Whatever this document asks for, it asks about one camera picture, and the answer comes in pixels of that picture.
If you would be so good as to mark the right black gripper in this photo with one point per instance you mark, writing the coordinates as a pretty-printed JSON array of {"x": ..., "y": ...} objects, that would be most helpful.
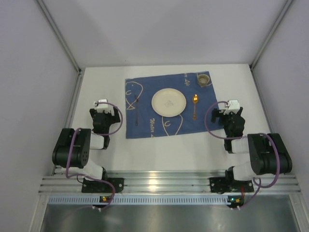
[{"x": 228, "y": 116}]

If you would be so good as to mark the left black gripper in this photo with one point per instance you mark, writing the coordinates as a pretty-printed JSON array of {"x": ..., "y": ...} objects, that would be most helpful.
[{"x": 103, "y": 114}]

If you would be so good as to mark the blue fish placemat cloth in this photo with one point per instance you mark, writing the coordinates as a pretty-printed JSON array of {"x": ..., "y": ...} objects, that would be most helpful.
[{"x": 151, "y": 124}]

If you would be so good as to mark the brown fork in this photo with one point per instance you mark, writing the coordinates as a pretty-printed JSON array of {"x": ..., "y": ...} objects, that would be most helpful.
[{"x": 137, "y": 109}]

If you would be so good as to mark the gold metal spoon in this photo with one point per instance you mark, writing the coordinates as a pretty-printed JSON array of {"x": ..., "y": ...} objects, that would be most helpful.
[{"x": 195, "y": 101}]

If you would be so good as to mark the cream ceramic plate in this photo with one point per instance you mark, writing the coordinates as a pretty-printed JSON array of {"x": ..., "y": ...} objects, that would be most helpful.
[{"x": 168, "y": 102}]

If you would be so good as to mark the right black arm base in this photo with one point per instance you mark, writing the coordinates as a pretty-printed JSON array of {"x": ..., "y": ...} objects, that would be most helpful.
[{"x": 227, "y": 184}]

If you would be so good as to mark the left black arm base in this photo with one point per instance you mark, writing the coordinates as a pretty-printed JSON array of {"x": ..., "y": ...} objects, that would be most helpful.
[{"x": 91, "y": 186}]

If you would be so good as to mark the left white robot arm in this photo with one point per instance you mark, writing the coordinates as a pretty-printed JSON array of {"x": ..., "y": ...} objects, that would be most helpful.
[{"x": 72, "y": 149}]

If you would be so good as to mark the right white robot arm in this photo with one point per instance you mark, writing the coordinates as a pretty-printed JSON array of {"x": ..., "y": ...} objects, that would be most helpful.
[{"x": 267, "y": 152}]

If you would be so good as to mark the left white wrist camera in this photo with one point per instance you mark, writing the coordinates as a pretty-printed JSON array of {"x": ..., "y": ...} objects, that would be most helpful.
[{"x": 101, "y": 106}]

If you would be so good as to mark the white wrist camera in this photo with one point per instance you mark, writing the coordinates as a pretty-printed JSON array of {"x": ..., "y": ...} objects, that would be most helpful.
[
  {"x": 101, "y": 106},
  {"x": 232, "y": 106}
]

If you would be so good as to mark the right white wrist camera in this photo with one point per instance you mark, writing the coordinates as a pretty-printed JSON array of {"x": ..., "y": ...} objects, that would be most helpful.
[{"x": 232, "y": 106}]

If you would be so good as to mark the aluminium rail frame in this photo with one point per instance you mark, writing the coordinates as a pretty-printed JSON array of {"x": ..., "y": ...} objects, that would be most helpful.
[{"x": 140, "y": 182}]

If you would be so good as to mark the slotted cable duct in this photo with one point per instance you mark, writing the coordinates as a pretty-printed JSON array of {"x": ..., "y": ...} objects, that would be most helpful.
[{"x": 148, "y": 200}]

